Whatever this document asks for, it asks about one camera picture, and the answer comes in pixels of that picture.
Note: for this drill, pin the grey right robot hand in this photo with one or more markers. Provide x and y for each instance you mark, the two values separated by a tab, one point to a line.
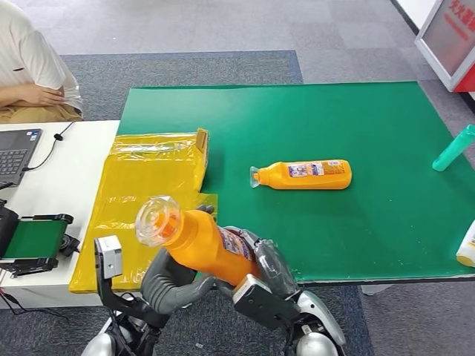
274	268

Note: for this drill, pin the orange bottle with clear cap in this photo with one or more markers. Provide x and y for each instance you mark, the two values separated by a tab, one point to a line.
282	179
200	241

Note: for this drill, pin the grey laptop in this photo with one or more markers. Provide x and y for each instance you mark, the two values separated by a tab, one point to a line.
14	155

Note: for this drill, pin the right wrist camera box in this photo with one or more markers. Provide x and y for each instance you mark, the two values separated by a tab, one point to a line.
263	304

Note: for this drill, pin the white and yellow bottle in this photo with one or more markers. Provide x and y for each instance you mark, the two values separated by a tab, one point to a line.
468	250

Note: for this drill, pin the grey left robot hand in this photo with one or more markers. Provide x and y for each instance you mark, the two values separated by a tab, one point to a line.
167	290

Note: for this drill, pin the white and red sign stand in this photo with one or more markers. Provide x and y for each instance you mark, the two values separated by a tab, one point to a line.
451	34

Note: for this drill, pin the teal green bottle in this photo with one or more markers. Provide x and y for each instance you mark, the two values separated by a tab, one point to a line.
452	150

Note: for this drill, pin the green table mat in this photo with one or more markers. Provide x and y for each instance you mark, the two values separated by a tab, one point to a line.
334	123

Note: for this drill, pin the person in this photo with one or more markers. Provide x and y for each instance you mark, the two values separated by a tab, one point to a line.
26	54

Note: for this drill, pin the yellow plastic wrapped box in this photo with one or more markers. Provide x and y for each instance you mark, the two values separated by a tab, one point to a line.
122	186

